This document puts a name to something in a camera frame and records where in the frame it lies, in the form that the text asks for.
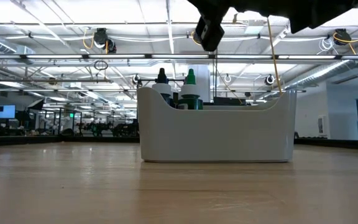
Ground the yellow cable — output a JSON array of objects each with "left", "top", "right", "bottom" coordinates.
[{"left": 266, "top": 17, "right": 284, "bottom": 95}]

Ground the large black food coloring bottle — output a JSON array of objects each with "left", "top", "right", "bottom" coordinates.
[{"left": 152, "top": 67, "right": 175, "bottom": 108}]

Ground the blue screen monitor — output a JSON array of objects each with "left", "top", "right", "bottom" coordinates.
[{"left": 0, "top": 104, "right": 16, "bottom": 120}]

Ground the grey plastic bin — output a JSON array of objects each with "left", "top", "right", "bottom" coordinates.
[{"left": 136, "top": 86, "right": 298, "bottom": 164}]

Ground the black computer case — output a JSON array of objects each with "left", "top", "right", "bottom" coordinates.
[{"left": 213, "top": 96, "right": 247, "bottom": 106}]

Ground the black table frame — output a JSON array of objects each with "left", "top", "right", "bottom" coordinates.
[{"left": 0, "top": 134, "right": 358, "bottom": 152}]

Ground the hanging black cable loop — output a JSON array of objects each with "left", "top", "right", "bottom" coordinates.
[{"left": 93, "top": 60, "right": 109, "bottom": 71}]

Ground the black ceiling device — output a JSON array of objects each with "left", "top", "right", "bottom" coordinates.
[
  {"left": 333, "top": 28, "right": 353, "bottom": 47},
  {"left": 92, "top": 27, "right": 117, "bottom": 54}
]

